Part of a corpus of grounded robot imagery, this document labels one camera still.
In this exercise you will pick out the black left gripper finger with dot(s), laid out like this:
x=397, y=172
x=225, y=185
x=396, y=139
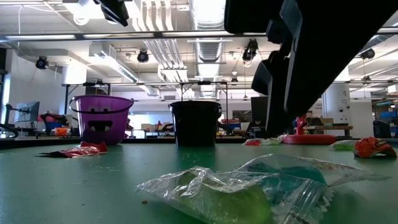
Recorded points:
x=115, y=11

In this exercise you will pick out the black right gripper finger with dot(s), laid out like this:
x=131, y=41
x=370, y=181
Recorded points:
x=311, y=71
x=276, y=93

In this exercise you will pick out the clear packet with red candy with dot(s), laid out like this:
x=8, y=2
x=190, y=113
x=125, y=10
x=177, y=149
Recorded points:
x=255, y=142

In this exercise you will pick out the clear packet with green candy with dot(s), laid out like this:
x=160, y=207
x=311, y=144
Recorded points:
x=342, y=145
x=217, y=202

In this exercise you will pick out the clear packet with teal candy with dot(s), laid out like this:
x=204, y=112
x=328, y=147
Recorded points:
x=311, y=174

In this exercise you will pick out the orange candy packet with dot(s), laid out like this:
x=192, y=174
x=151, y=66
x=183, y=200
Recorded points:
x=373, y=147

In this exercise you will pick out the dark computer monitor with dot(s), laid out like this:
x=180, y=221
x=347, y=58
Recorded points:
x=258, y=109

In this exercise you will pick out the white round pillar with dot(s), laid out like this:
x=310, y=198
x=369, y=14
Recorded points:
x=342, y=105

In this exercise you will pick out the cardboard box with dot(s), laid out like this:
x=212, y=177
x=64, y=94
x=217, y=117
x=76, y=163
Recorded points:
x=326, y=121

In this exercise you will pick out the red desk lamp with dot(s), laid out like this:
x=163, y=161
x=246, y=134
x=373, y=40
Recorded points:
x=311, y=139

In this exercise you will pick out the wooden desk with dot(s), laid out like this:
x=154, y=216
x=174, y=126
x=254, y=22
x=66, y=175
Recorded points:
x=329, y=127

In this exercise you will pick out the black plastic bucket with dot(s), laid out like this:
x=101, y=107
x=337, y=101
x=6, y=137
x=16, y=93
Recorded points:
x=196, y=124

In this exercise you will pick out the blue storage bins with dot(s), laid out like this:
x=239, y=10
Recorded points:
x=388, y=115

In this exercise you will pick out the black chair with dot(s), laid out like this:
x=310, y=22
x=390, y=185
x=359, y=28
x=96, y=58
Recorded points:
x=382, y=129

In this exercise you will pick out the purple bucket with face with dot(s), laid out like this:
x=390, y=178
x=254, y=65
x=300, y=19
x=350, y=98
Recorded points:
x=121, y=124

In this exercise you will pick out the small orange box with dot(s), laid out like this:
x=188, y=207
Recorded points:
x=61, y=132

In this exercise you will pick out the small computer monitor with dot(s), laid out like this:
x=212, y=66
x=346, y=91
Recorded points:
x=28, y=111

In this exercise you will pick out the green table mat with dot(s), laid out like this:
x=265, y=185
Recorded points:
x=62, y=186

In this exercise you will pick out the white rectangular air duct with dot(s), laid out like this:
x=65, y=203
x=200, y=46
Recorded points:
x=105, y=54

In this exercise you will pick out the grey round air duct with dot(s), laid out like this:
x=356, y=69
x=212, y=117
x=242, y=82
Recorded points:
x=387, y=39

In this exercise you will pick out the silver spiral air duct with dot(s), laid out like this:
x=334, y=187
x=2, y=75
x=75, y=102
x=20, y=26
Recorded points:
x=211, y=51

